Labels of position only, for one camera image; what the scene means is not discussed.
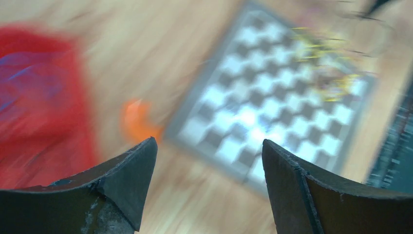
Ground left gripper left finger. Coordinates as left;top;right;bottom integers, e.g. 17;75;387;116
0;137;158;234

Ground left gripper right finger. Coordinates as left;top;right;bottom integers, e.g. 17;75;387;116
262;139;413;234

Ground yellow cable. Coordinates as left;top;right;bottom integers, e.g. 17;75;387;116
290;25;362;104

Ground orange curved plastic piece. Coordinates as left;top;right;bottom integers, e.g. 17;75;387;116
121;99;164;144

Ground red compartment bin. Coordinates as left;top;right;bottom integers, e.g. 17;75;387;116
0;24;98;189

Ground wooden chessboard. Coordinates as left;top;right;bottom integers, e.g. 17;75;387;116
164;2;375;193

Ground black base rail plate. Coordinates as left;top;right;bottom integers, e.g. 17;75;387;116
366;80;413;193

